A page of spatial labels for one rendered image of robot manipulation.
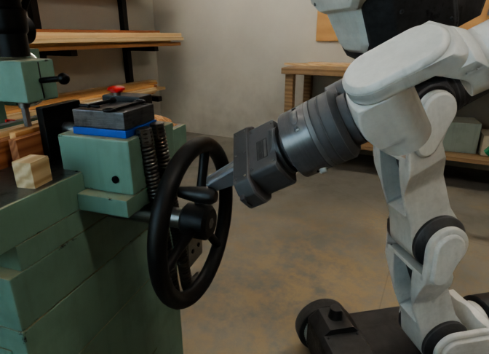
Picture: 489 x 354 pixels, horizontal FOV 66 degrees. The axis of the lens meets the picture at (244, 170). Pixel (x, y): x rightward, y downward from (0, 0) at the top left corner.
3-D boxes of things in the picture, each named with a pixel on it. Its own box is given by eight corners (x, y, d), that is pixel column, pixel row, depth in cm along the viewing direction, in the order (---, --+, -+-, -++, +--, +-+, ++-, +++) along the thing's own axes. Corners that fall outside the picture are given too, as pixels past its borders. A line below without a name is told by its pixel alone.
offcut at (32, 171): (35, 189, 54) (30, 163, 53) (16, 187, 55) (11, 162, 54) (52, 180, 58) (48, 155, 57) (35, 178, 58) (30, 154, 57)
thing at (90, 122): (126, 138, 58) (122, 103, 56) (68, 132, 61) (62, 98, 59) (169, 121, 69) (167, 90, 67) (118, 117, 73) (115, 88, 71)
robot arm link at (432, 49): (377, 151, 44) (503, 97, 39) (346, 101, 39) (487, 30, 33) (364, 115, 49) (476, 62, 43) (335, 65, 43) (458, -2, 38)
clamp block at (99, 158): (132, 197, 59) (126, 141, 56) (63, 186, 63) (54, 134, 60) (177, 167, 72) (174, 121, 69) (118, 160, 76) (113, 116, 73)
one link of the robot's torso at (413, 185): (429, 229, 111) (418, 73, 94) (474, 262, 95) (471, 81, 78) (382, 245, 110) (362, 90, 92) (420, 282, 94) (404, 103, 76)
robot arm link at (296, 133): (267, 223, 51) (349, 192, 46) (223, 189, 45) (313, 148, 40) (263, 154, 59) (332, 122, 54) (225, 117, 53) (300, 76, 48)
